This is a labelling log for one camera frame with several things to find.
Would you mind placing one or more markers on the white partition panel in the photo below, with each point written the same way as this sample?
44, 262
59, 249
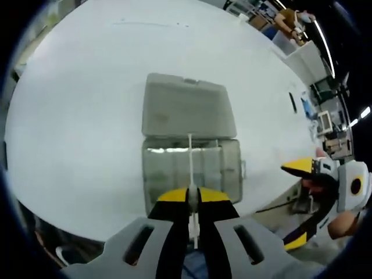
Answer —
308, 61

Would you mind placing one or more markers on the grey transparent guide fixture box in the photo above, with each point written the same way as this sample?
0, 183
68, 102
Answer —
186, 104

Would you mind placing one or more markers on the black monitor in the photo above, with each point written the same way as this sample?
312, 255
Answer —
324, 88

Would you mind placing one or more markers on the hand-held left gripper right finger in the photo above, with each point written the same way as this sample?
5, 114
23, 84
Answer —
221, 209

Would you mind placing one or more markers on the person's right hand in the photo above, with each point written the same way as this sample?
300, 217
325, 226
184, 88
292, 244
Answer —
312, 187

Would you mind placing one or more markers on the blue cloth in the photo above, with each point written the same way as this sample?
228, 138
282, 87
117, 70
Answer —
306, 106

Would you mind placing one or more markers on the person's shoe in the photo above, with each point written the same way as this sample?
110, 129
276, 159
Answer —
68, 255

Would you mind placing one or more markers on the person's blue jeans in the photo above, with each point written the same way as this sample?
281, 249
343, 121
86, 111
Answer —
194, 266

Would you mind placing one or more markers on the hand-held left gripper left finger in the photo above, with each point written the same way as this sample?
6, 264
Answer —
167, 209

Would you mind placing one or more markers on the black pen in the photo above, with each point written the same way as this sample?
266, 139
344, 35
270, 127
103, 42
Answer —
292, 101

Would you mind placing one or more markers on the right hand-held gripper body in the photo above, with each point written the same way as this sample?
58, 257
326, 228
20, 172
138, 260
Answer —
346, 191

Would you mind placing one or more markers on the small white monitor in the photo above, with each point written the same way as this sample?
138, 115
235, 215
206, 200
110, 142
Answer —
325, 121

